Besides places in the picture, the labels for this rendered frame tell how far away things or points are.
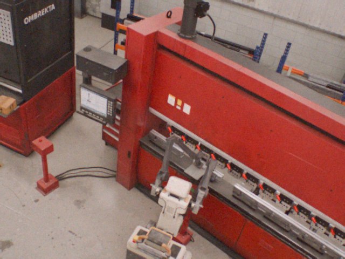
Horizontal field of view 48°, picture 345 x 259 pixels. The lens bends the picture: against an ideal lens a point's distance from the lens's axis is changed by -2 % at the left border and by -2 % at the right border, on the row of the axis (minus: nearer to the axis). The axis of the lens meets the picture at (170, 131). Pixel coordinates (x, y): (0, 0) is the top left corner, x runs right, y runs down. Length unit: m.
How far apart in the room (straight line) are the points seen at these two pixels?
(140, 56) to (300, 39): 4.59
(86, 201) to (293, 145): 2.78
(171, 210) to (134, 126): 1.23
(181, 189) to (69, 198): 2.01
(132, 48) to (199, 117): 0.99
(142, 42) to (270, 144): 1.58
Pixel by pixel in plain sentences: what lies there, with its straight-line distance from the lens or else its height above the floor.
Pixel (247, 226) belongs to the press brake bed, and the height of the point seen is 0.67.
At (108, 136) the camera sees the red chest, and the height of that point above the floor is 0.25.
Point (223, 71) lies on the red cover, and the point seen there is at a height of 2.22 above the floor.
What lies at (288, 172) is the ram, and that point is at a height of 1.54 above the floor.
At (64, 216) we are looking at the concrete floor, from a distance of 5.09.
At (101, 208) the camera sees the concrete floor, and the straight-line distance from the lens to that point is 5.16.
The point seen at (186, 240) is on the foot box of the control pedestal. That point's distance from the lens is 4.86.
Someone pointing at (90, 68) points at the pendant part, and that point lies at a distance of 4.18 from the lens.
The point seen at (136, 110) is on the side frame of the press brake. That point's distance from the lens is 4.41.
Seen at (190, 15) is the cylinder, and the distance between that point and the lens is 3.85.
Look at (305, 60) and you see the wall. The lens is 8.20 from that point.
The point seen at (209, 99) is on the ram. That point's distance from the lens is 3.94.
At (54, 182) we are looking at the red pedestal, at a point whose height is 0.12.
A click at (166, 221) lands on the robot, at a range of 4.03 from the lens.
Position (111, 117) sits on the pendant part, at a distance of 4.32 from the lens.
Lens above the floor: 4.06
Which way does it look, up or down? 40 degrees down
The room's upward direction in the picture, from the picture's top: 10 degrees clockwise
